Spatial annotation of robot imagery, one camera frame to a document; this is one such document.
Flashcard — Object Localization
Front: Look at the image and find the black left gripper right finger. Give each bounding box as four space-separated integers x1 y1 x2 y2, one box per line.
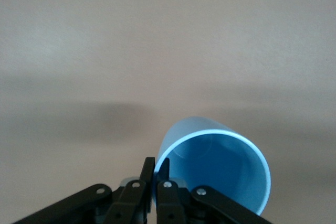
156 157 274 224

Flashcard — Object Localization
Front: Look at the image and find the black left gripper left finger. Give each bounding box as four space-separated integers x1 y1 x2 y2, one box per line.
15 157 155 224

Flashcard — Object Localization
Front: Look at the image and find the blue plastic cup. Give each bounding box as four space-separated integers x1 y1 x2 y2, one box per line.
155 115 272 216

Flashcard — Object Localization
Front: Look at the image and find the brown table mat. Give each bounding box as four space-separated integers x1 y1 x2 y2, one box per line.
0 0 336 224

